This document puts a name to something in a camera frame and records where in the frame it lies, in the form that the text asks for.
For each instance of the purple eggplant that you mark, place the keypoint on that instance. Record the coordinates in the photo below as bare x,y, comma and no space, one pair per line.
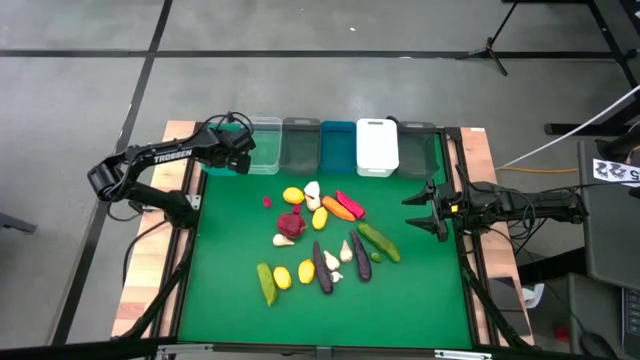
361,260
323,270

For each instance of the pink red pepper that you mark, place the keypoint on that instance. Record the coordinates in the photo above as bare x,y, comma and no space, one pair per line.
351,204

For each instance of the green table mat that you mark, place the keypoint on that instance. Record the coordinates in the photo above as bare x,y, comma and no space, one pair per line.
240,310

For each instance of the grey desk panel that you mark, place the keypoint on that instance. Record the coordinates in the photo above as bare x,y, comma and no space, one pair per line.
607,235

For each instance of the small red radish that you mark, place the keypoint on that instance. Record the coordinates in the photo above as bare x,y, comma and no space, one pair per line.
267,202

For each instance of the silver frame bracket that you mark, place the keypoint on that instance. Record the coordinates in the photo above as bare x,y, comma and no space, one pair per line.
185,348
462,355

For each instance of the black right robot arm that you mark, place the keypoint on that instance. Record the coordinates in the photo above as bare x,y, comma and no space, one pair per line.
550,204

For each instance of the clear plastic bin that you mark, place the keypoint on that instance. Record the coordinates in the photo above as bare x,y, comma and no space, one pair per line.
267,150

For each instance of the front white garlic bulb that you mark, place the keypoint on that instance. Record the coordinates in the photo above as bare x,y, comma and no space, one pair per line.
336,276

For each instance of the dark red beet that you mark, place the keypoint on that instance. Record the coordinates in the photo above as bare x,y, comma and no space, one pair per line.
291,225

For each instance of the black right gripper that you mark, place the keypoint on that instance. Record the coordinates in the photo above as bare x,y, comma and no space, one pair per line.
455,210

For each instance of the dark keyboard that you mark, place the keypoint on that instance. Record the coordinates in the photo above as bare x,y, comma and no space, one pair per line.
632,320

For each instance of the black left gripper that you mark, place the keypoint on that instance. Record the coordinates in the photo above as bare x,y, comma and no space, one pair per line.
222,150

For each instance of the black tripod stand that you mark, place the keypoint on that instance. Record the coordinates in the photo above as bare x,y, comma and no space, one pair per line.
489,50

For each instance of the beige garlic bulb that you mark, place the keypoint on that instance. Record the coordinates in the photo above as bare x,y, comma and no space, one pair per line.
331,261
346,253
281,240
313,203

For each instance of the dark grey plastic bin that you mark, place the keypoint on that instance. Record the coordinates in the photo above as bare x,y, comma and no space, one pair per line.
417,150

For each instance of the white small object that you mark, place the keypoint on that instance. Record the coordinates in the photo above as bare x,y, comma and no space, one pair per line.
534,295

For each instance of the black desk frame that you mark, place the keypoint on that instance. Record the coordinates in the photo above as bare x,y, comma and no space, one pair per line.
590,129

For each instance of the red small object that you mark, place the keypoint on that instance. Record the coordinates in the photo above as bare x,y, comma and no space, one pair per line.
562,334

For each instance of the grey furniture leg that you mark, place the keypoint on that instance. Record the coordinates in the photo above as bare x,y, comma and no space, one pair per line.
17,223

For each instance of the orange carrot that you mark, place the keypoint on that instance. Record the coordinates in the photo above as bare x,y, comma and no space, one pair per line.
338,208

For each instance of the white printed paper tag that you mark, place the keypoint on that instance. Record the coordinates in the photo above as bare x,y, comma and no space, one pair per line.
612,171

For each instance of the white round garlic bulb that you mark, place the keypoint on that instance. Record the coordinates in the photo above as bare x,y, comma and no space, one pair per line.
312,189

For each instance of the grey translucent plastic bin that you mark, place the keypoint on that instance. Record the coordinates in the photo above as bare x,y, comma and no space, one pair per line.
300,150

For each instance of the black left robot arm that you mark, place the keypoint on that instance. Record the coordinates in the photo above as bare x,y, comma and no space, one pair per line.
170,156

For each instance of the black aluminium table frame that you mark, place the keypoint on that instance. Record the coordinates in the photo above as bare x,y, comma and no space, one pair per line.
240,348

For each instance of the dark green cucumber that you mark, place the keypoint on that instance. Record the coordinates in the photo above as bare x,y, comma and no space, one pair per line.
379,242

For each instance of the blue plastic bin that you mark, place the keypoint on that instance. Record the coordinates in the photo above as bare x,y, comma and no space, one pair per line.
338,147

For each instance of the white plastic bin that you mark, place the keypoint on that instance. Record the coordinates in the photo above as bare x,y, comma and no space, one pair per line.
377,150

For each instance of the black computer mouse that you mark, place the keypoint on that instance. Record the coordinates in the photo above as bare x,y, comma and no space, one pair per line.
597,346

